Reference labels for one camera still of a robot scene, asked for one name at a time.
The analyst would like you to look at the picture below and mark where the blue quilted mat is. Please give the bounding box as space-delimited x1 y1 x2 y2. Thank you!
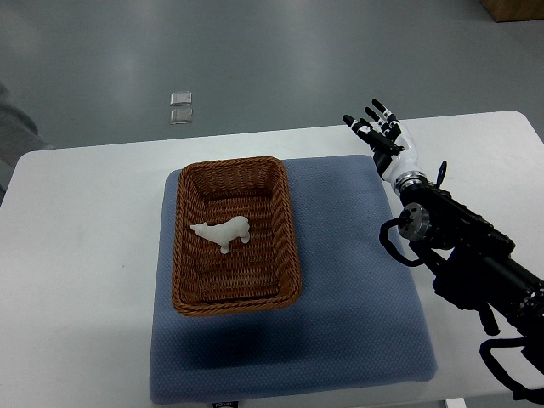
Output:
150 156 437 405

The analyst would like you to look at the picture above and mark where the upper metal floor plate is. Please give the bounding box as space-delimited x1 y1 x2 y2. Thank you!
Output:
170 91 192 106

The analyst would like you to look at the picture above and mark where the white bear figurine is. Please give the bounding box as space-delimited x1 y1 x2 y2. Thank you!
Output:
190 216 251 254

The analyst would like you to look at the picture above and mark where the metal floor plate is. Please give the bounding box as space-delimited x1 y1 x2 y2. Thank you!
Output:
170 107 193 125
170 91 192 106

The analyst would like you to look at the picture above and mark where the person in grey trousers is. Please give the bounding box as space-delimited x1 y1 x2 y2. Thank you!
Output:
0 80 54 201

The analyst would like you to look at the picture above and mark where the brown cardboard box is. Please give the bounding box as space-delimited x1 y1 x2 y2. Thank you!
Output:
480 0 543 22

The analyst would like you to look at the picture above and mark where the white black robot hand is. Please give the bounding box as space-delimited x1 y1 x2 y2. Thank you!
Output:
343 99 418 183

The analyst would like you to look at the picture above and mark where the lower metal floor plate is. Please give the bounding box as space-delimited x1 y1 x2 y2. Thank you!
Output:
170 107 193 125

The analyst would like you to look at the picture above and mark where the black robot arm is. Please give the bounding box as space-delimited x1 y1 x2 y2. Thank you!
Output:
379 163 543 404

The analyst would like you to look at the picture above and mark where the brown wicker basket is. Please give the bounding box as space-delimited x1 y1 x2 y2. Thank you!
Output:
172 156 302 317

